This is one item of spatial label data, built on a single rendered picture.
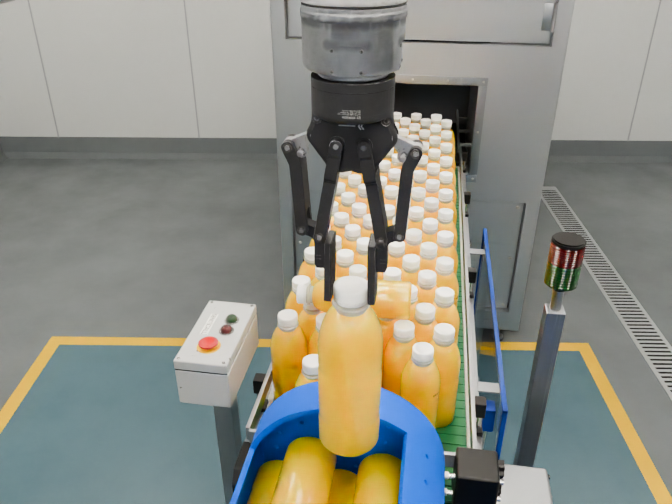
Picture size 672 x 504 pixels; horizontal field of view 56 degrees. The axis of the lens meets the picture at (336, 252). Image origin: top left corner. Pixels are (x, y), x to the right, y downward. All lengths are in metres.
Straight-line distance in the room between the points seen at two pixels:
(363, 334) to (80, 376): 2.43
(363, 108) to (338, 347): 0.26
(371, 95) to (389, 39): 0.05
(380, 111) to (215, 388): 0.75
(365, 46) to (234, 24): 4.51
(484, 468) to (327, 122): 0.71
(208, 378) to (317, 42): 0.77
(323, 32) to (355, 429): 0.44
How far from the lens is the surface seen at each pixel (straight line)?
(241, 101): 5.15
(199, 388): 1.20
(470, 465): 1.12
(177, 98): 5.25
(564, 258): 1.26
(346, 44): 0.53
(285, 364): 1.26
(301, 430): 0.97
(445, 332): 1.20
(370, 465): 0.91
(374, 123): 0.58
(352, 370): 0.69
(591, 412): 2.84
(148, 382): 2.90
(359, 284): 0.67
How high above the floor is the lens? 1.82
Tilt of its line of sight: 29 degrees down
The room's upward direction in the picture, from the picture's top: straight up
